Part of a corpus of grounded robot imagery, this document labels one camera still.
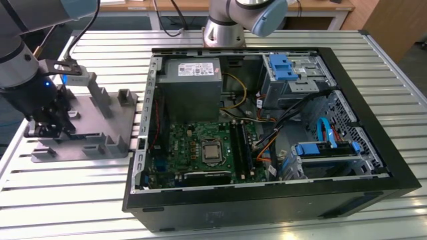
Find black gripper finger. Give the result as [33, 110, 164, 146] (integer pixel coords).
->
[56, 84, 77, 133]
[22, 106, 73, 139]

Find black RAM slot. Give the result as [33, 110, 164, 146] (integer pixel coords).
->
[235, 120, 251, 176]
[232, 120, 247, 176]

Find grey parts rack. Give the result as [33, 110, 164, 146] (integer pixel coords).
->
[29, 71, 140, 165]

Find grey power supply unit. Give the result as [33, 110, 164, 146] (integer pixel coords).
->
[156, 57, 224, 123]

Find green motherboard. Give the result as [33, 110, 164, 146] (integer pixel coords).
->
[143, 119, 268, 190]

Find metal CPU socket cover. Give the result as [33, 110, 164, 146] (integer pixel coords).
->
[199, 136, 225, 168]

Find silver CPU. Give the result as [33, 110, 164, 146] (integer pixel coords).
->
[203, 144, 221, 161]

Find black graphics card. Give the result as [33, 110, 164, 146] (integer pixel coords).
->
[181, 170, 233, 187]

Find blue disk carrier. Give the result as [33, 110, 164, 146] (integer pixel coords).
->
[268, 54, 300, 81]

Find metal disk bay cage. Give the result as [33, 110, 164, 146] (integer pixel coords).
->
[261, 53, 336, 110]
[279, 143, 389, 181]

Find black PC case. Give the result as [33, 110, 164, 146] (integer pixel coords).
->
[121, 46, 423, 232]

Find hard disk in blue carrier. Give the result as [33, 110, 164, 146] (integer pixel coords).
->
[295, 141, 360, 158]

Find wooden desk white legs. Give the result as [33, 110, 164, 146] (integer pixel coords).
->
[97, 0, 356, 31]

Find wooden cabinet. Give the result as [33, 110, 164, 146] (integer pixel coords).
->
[341, 0, 427, 65]

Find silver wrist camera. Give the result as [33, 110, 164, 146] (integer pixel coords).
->
[61, 71, 97, 88]

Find yellow wire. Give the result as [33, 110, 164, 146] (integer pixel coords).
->
[219, 72, 248, 110]

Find orange yellow power wires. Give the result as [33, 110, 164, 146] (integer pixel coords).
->
[255, 138, 279, 162]

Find black cable bundle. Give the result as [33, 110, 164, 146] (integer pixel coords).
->
[272, 88, 335, 133]

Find blue flat data cable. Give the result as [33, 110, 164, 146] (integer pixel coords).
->
[315, 116, 339, 148]

